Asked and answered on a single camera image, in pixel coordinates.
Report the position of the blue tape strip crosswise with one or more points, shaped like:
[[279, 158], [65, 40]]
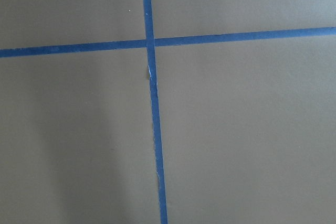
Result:
[[161, 42]]

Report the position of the brown paper table cover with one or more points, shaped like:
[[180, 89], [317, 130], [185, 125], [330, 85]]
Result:
[[247, 127]]

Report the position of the blue tape strip lengthwise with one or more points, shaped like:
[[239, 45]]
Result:
[[150, 47]]

